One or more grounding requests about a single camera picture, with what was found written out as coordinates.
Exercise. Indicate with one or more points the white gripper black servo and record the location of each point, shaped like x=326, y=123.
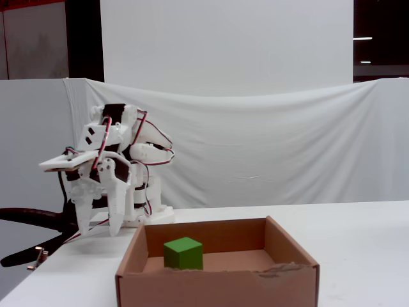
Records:
x=105, y=176

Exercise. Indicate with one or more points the green cube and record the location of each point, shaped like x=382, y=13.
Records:
x=183, y=254

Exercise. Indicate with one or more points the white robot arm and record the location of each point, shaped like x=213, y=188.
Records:
x=150, y=153

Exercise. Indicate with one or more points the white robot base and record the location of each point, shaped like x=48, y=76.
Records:
x=159, y=215

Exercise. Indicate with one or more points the brown cardboard box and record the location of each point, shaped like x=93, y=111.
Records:
x=207, y=288

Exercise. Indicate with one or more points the table clamp with brass knobs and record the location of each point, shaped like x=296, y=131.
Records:
x=40, y=256

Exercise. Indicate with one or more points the white partition panel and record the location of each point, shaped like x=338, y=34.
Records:
x=32, y=128

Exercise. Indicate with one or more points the white draped cloth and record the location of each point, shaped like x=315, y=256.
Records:
x=255, y=144

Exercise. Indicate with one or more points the white backdrop panel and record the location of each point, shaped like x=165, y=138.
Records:
x=223, y=41

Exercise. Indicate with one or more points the dark window pane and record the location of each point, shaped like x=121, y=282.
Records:
x=383, y=19

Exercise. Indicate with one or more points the white wrist camera mount plate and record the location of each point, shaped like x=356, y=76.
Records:
x=64, y=163

